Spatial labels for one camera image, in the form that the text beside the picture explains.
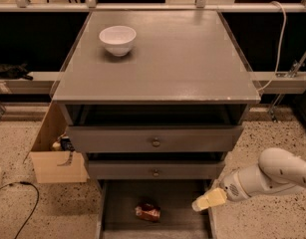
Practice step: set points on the grey middle drawer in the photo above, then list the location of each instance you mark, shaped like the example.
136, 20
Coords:
154, 169

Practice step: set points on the items inside cardboard box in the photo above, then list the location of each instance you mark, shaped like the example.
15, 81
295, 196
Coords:
63, 143

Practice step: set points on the grey drawer cabinet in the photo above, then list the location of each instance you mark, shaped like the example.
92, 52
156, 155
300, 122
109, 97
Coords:
183, 70

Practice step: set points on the grey open bottom drawer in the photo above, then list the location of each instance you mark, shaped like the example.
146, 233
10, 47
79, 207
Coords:
118, 220

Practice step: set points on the cardboard box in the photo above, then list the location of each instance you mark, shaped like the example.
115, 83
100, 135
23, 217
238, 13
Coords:
51, 163

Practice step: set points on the metal rail frame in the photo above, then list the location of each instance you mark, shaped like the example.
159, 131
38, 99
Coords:
212, 5

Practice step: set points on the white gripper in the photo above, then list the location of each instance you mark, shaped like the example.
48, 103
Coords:
230, 187

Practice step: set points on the black object on shelf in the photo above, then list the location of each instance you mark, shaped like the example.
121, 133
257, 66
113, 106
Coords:
14, 72

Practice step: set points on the grey top drawer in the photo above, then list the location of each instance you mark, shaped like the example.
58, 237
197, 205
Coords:
154, 139

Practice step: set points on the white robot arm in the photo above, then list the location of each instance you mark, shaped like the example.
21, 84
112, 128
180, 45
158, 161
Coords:
277, 172

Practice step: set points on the white ceramic bowl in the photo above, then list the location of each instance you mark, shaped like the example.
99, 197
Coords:
118, 40

